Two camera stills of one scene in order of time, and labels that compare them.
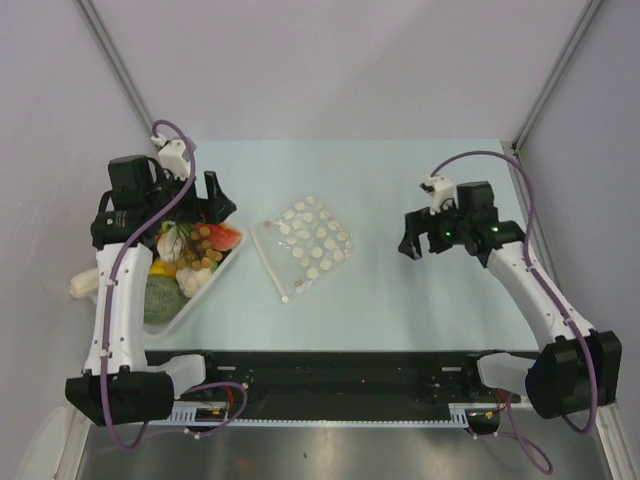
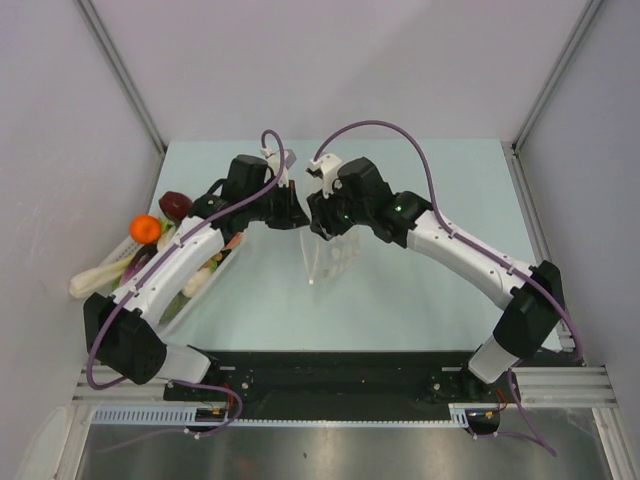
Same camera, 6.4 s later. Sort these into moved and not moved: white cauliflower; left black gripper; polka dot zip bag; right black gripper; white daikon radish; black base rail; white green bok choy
Moved: left black gripper; polka dot zip bag; right black gripper
Not moved: black base rail; white daikon radish; white cauliflower; white green bok choy
